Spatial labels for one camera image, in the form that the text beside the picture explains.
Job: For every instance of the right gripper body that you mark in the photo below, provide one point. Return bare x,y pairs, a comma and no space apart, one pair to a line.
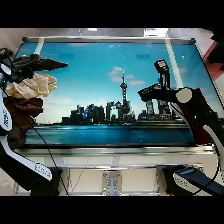
156,92

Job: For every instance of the cream shirt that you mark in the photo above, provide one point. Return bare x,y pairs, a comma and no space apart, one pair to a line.
33,86

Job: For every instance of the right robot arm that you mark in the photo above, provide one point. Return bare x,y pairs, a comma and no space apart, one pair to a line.
196,103

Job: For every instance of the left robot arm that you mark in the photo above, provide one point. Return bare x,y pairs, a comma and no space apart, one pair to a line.
20,163

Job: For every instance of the red garment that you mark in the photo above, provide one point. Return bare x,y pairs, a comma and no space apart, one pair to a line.
199,130

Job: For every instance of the dark grey garment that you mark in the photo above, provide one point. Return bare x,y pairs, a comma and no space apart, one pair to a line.
43,62

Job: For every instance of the brown garment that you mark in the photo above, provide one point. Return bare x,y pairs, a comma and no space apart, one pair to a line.
21,111

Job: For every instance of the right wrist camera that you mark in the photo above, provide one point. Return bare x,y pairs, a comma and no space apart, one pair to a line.
162,68

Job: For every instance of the silver frame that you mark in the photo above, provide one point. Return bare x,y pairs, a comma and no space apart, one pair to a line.
116,150

